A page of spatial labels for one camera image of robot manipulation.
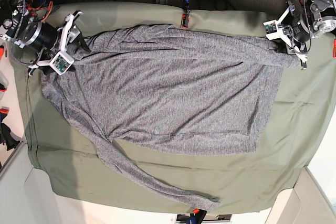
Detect red clamp right edge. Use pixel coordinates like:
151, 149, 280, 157
332, 39, 336, 58

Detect orange black bottom clamp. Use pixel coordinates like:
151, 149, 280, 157
186, 209, 207, 224

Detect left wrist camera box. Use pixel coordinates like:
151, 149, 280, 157
263, 20, 278, 40

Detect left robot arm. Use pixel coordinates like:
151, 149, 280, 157
264, 0, 335, 69

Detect tools at left edge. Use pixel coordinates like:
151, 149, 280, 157
0, 41, 20, 151

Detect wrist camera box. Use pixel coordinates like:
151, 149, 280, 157
263, 20, 278, 40
49, 51, 75, 76

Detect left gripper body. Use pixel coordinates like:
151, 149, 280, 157
275, 0, 308, 70

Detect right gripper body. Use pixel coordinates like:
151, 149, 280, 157
27, 10, 82, 76

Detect grey long-sleeve shirt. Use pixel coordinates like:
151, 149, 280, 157
41, 24, 299, 211

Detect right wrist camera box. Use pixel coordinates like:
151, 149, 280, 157
49, 51, 75, 76

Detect green table cloth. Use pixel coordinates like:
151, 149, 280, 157
9, 1, 334, 214

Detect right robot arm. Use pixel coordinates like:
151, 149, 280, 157
1, 0, 90, 76

